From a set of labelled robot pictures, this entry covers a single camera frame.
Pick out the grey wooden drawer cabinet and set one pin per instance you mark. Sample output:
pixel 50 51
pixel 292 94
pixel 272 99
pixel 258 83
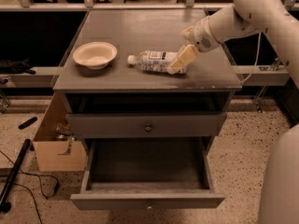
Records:
pixel 207 86

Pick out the open grey middle drawer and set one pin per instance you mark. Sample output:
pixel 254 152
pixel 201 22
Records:
pixel 147 173

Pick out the black pole on floor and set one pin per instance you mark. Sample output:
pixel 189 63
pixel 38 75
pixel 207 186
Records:
pixel 4 204

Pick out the black bag on ledge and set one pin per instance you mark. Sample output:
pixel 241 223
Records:
pixel 16 67

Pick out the white paper bowl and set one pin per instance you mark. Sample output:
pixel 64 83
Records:
pixel 95 55

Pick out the closed grey upper drawer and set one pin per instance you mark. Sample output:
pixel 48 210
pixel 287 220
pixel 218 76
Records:
pixel 141 125

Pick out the clear plastic water bottle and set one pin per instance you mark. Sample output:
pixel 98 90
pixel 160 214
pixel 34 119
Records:
pixel 153 61

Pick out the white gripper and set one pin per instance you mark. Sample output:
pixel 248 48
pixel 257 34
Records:
pixel 201 35

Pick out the small black remote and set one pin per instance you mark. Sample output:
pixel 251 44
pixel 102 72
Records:
pixel 27 123

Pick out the cardboard box on floor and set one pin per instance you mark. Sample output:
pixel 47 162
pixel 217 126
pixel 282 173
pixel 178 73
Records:
pixel 53 152

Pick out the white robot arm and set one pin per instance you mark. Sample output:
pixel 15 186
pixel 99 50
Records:
pixel 279 202

